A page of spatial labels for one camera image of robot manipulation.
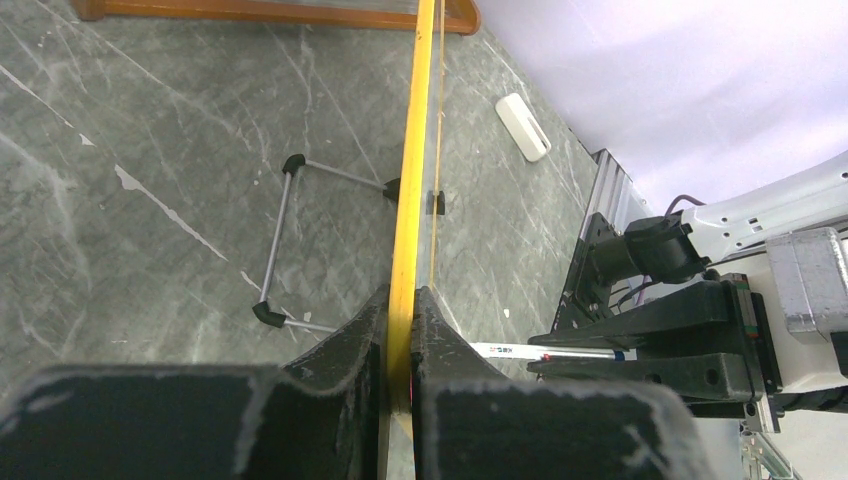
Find orange wooden rack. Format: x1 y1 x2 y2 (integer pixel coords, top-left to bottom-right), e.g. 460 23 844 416
71 0 482 36

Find white plastic block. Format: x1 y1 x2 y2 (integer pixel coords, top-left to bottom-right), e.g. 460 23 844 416
495 93 552 163

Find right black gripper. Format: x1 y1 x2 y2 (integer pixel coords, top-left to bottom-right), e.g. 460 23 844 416
528 273 783 433

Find aluminium frame rail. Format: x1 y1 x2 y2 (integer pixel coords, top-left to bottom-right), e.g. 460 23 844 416
586 149 655 232

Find white blue marker pen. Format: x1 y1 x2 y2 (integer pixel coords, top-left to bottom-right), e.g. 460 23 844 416
470 342 638 361

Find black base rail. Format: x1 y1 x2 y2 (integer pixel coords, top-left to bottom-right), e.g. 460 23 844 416
551 212 621 333

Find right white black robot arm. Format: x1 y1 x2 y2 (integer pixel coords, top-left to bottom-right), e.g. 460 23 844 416
528 151 847 432

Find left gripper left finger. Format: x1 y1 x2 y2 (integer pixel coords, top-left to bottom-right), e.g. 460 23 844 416
1 287 388 479

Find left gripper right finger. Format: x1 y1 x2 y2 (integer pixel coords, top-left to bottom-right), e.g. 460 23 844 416
411 287 714 479

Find whiteboard metal stand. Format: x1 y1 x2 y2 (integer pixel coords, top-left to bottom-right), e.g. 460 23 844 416
251 154 446 336

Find yellow framed whiteboard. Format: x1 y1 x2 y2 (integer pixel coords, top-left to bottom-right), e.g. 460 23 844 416
386 1 447 479

